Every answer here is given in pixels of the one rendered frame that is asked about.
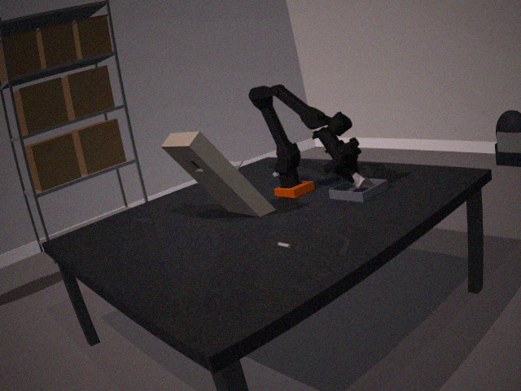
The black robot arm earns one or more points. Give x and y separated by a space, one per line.
288 153

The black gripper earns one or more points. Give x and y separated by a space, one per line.
338 165

